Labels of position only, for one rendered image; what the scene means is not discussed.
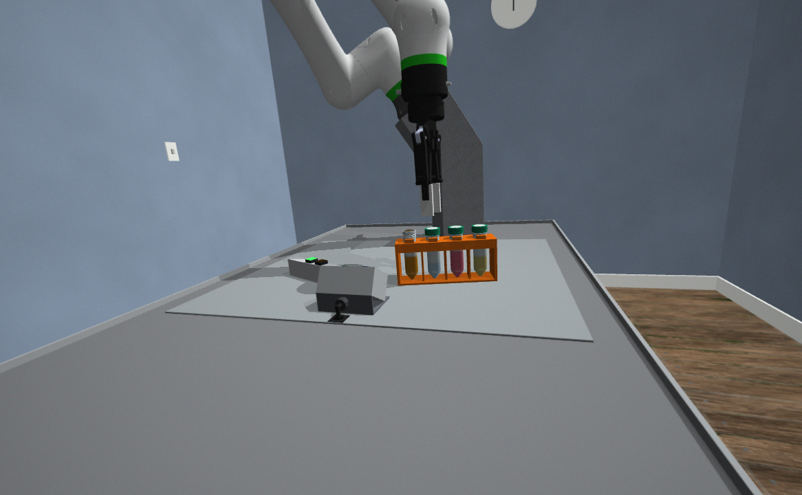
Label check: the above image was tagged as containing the orange tube rack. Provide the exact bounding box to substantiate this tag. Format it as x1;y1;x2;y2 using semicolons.
395;234;497;286

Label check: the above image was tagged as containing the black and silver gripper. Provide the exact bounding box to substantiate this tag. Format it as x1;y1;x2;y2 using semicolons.
408;99;444;217

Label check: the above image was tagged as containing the light grey bench mat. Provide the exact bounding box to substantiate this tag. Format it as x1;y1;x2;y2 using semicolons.
165;239;594;342

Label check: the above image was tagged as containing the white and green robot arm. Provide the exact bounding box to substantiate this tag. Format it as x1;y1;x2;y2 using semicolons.
270;0;453;120

